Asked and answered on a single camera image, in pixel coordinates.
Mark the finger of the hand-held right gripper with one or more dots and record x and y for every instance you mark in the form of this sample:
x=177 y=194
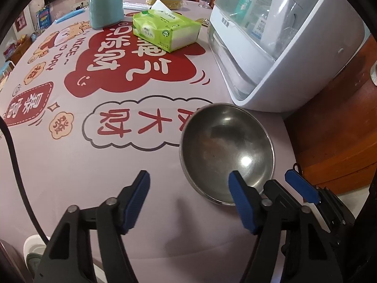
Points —
x=300 y=185
x=277 y=190

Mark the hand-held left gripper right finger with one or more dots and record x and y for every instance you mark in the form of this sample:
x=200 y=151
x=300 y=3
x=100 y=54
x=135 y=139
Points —
x=243 y=203

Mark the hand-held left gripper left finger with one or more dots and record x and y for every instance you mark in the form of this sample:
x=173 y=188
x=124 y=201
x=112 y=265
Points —
x=135 y=203

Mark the small steel bowl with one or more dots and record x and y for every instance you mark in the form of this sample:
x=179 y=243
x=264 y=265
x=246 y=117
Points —
x=223 y=141

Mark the wooden door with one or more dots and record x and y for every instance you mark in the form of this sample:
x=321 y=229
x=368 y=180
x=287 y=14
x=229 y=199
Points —
x=324 y=141

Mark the white sterilizer cabinet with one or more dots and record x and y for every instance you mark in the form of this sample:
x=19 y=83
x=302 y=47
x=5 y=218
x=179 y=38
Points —
x=309 y=79

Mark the green tissue pack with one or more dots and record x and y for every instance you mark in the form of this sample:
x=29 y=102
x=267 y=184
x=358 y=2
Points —
x=159 y=29

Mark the white bottle with green label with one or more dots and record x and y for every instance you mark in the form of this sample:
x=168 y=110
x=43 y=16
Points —
x=250 y=3

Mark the wooden television cabinet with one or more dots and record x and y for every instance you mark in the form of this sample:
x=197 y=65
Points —
x=17 y=47

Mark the teal canister with brown lid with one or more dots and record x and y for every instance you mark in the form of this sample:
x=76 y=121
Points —
x=106 y=8

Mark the clear plastic wrap roll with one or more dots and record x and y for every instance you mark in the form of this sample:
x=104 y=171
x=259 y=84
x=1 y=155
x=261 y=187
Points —
x=132 y=6

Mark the blue face mask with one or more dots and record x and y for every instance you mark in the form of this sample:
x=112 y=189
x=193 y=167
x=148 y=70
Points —
x=70 y=14

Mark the small glass cup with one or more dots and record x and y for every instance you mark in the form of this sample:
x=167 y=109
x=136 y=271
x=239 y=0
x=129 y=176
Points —
x=206 y=1

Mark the round yellow tin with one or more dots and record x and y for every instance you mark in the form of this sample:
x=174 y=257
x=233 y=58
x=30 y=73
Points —
x=173 y=3

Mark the blue printed box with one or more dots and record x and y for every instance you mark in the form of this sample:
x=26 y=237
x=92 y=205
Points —
x=43 y=19

